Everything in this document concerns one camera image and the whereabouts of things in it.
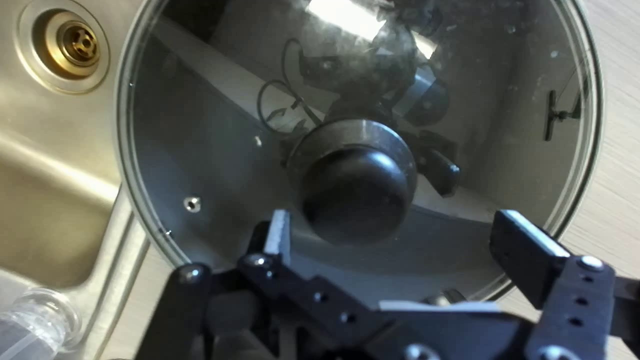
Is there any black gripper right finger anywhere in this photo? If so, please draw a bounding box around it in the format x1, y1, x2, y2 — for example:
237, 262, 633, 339
489, 208, 640, 360

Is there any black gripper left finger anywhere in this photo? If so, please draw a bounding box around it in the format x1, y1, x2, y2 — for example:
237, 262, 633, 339
141, 208, 409, 360

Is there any glass lid with black knob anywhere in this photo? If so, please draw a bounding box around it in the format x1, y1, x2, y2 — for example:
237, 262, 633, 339
115, 0, 607, 307

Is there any clear plastic water bottle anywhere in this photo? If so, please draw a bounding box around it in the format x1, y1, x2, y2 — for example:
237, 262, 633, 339
0, 286, 84, 360

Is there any stainless steel double sink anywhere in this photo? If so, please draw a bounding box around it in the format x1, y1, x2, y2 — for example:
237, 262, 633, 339
0, 0, 177, 360

